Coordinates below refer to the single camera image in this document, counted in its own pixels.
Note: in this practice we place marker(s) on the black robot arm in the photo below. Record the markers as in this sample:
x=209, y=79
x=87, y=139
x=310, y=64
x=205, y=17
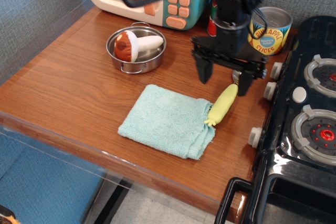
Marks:
x=233, y=11

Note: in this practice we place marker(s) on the light blue folded towel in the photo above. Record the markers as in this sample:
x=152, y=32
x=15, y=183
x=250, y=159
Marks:
x=170, y=122

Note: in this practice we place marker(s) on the small steel pot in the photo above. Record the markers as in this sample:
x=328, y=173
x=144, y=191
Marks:
x=147, y=60

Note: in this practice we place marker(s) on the plush brown mushroom toy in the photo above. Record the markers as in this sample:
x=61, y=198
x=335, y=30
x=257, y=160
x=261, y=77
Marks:
x=127, y=45

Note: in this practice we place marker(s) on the tomato sauce can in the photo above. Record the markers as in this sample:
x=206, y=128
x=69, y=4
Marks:
x=211, y=28

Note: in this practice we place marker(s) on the black toy stove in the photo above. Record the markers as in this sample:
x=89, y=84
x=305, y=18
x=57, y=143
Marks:
x=294, y=168

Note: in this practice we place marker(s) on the spoon with yellow-green handle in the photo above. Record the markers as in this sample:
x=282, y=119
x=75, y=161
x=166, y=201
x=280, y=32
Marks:
x=223, y=103

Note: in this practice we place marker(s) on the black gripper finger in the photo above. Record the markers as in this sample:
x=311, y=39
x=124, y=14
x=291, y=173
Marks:
x=204, y=69
x=245, y=80

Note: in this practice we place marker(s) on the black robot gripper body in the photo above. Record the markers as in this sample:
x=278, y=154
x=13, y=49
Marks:
x=230, y=48

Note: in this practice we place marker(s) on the pineapple slices can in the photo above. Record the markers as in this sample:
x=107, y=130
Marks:
x=269, y=30

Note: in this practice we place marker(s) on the orange plush toy corner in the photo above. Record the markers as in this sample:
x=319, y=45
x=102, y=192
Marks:
x=7, y=216

